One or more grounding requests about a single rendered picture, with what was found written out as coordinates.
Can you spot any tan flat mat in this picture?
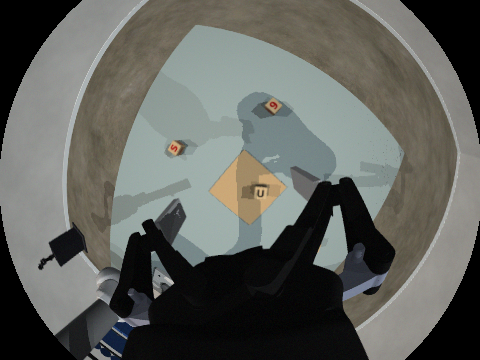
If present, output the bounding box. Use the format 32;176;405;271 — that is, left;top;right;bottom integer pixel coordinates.
209;150;286;225

